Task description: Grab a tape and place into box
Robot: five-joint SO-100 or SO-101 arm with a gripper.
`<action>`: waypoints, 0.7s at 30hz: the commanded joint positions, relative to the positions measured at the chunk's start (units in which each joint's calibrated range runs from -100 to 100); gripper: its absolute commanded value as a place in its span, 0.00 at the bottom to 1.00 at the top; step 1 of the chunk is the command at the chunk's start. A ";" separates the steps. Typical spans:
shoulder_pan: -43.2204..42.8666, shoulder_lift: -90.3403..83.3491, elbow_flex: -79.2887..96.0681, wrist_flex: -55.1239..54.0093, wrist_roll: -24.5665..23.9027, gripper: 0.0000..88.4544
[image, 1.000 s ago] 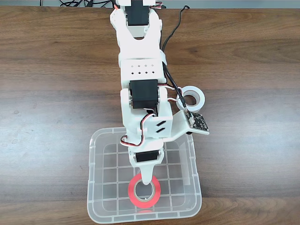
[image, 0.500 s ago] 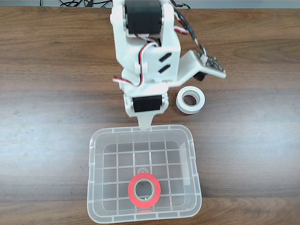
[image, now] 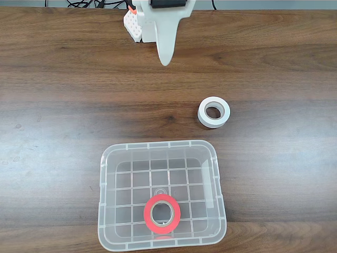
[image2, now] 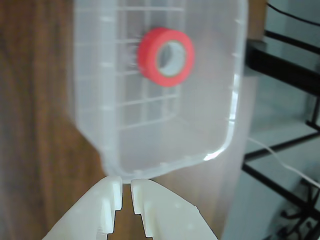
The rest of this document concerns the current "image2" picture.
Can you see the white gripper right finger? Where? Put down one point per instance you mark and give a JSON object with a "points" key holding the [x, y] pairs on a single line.
{"points": [[170, 212]]}

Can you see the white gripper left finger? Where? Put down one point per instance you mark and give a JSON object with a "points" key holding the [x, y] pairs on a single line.
{"points": [[87, 212]]}

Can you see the red tape roll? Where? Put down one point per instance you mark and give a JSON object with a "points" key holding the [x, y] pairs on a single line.
{"points": [[150, 57]]}

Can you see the clear plastic storage box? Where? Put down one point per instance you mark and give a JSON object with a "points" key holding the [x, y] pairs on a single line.
{"points": [[207, 112]]}

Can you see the black metal frame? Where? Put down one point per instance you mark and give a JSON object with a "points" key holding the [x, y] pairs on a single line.
{"points": [[270, 62]]}

